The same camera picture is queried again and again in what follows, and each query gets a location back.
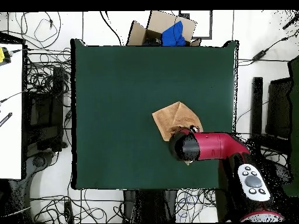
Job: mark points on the yellow and black device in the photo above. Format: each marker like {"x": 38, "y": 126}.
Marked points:
{"x": 3, "y": 56}

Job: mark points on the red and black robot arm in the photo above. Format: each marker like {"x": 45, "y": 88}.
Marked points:
{"x": 210, "y": 145}

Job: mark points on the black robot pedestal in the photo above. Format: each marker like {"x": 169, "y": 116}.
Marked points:
{"x": 149, "y": 205}

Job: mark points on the brown cardboard box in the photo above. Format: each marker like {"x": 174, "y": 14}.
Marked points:
{"x": 140, "y": 35}

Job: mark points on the black equipment stand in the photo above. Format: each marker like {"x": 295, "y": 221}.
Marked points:
{"x": 278, "y": 109}
{"x": 46, "y": 112}

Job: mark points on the blue cloth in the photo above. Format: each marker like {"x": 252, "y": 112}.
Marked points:
{"x": 172, "y": 35}

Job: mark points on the dark green table cloth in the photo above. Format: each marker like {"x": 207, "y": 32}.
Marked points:
{"x": 116, "y": 93}

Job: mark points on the orange terry towel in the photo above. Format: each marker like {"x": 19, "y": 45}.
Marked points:
{"x": 172, "y": 116}

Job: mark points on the white desk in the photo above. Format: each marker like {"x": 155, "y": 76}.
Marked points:
{"x": 10, "y": 116}

